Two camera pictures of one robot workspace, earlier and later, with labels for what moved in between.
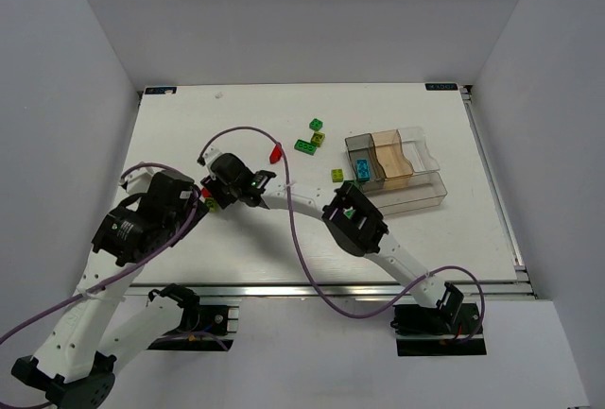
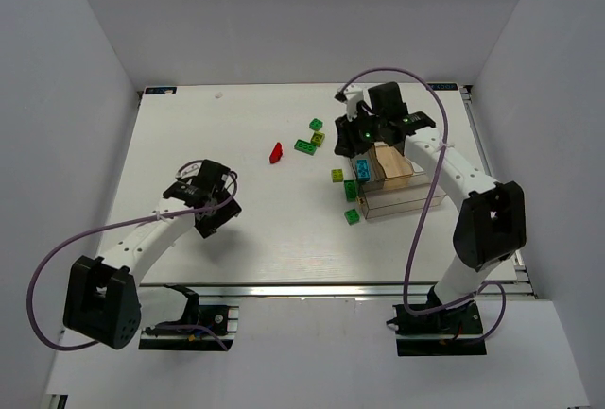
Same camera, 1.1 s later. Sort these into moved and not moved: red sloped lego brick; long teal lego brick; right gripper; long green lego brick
Moved: right gripper
Not moved: long green lego brick; red sloped lego brick; long teal lego brick
